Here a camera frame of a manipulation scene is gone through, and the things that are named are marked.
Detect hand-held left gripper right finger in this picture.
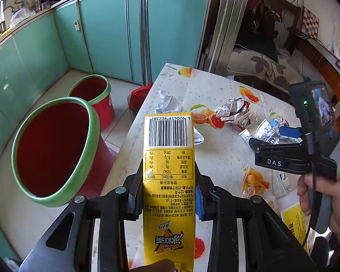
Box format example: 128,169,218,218
195,161,318,272

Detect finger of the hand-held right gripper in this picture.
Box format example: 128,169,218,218
249,137,304,154
279,126,303,137

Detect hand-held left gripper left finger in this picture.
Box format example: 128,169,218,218
18,160,143,272

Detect white packet with dark print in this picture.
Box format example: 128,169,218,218
239,119,281,147

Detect yellow drink carton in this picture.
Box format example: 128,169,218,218
142,113,197,272
280,204,311,253

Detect red bin with green rim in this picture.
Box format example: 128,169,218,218
11,97,115,207
68,74,115,129

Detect blue white snack packet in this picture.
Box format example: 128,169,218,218
269,113,291,128

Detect clear white plastic packet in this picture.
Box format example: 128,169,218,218
276,172,299,197

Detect orange snack packet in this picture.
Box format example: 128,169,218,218
242,166,272,202

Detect fruit print tablecloth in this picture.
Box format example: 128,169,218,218
91,63,312,272

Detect crumpled silver printed wrapper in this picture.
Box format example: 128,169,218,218
215,96,258,126

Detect floral cushion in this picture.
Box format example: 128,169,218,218
227,47,305,91

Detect small silver foil wrapper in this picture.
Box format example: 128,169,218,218
193,127,205,145

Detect red dustpan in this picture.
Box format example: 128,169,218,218
128,83,153,119

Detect crumpled white paper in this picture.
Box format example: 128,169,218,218
154,90,185,116

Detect black bag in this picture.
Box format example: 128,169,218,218
238,6,298,63

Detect teal kitchen cabinets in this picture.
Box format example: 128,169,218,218
0,0,213,261

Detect clear plastic bag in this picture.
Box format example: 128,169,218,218
9,7,36,27

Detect wooden chair frame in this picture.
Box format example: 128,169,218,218
283,6,340,128

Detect checkered wall hanging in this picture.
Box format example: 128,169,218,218
302,6,320,39

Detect metal door frame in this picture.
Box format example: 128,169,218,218
209,0,253,74

